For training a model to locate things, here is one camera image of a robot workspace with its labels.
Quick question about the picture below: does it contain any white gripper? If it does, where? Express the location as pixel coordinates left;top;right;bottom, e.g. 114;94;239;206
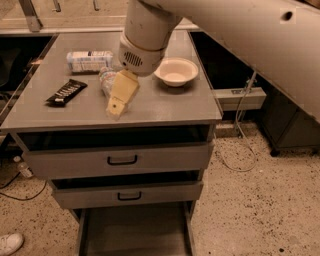
106;33;165;119

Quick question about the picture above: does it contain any clear plastic water bottle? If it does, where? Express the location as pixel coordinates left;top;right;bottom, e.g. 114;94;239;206
99;67;116;97

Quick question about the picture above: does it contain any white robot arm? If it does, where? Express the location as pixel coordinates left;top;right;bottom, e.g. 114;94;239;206
118;0;320;122

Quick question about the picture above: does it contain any white labelled bottle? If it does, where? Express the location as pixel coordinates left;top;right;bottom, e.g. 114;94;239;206
66;51;113;73

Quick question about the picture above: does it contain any top grey drawer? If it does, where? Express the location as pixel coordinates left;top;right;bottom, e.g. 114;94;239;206
20;125;212;179

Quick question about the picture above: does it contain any grey drawer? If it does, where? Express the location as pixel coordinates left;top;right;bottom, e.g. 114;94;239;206
20;125;212;179
52;171;203;209
74;202;197;256

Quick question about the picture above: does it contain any grey drawer cabinet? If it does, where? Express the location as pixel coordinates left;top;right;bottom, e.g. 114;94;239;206
0;29;224;256

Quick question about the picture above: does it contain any middle grey drawer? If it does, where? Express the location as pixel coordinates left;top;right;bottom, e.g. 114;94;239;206
52;171;203;209

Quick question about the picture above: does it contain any bottom grey drawer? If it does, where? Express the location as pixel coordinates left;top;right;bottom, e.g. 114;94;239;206
74;202;197;256

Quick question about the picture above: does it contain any black snack bar wrapper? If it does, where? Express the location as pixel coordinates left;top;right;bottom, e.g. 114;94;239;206
46;79;87;107

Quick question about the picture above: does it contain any grey power strip box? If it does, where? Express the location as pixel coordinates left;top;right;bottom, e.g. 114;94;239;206
214;87;266;111

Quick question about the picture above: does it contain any grey workbench shelf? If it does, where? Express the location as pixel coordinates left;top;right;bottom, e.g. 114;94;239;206
0;0;201;36

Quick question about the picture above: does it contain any dark cabinet at right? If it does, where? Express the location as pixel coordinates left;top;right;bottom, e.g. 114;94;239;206
258;85;320;157

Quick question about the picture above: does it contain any white sneaker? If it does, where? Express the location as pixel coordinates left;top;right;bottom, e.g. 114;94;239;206
0;233;24;256

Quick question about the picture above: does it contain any white cable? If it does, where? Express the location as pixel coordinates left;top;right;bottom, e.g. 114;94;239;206
213;70;259;173

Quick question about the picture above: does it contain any black floor cable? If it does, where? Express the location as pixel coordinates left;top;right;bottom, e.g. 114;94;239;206
0;171;48;202

